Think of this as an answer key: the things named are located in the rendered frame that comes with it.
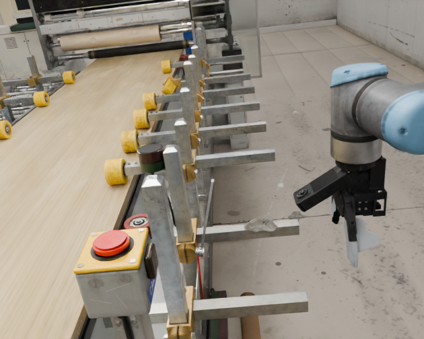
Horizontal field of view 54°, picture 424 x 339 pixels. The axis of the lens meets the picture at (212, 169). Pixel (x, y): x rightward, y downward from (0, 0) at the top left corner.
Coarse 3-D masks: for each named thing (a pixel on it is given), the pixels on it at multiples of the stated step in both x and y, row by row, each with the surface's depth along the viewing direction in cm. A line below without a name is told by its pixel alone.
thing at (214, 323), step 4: (216, 292) 113; (212, 296) 111; (216, 296) 111; (212, 320) 104; (216, 320) 104; (212, 324) 103; (216, 324) 102; (212, 328) 101; (216, 328) 101; (212, 332) 100; (216, 332) 100; (212, 336) 99; (216, 336) 99
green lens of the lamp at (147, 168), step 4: (140, 164) 97; (144, 164) 96; (148, 164) 95; (152, 164) 95; (156, 164) 95; (160, 164) 96; (164, 164) 97; (144, 168) 96; (148, 168) 96; (152, 168) 96; (156, 168) 96; (160, 168) 96; (148, 172) 96; (152, 172) 96
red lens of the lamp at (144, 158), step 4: (156, 152) 94; (160, 152) 95; (140, 156) 95; (144, 156) 94; (148, 156) 94; (152, 156) 94; (156, 156) 95; (160, 156) 96; (140, 160) 96; (144, 160) 95; (148, 160) 95; (152, 160) 95; (156, 160) 95
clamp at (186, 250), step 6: (192, 222) 114; (192, 228) 111; (192, 240) 106; (180, 246) 105; (186, 246) 104; (192, 246) 105; (198, 246) 111; (180, 252) 104; (186, 252) 104; (192, 252) 104; (180, 258) 105; (186, 258) 106; (192, 258) 105
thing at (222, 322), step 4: (220, 292) 112; (224, 292) 112; (220, 296) 111; (224, 296) 111; (220, 320) 103; (224, 320) 103; (220, 324) 102; (224, 324) 102; (220, 328) 101; (224, 328) 101; (220, 332) 100; (224, 332) 100; (220, 336) 99; (224, 336) 99
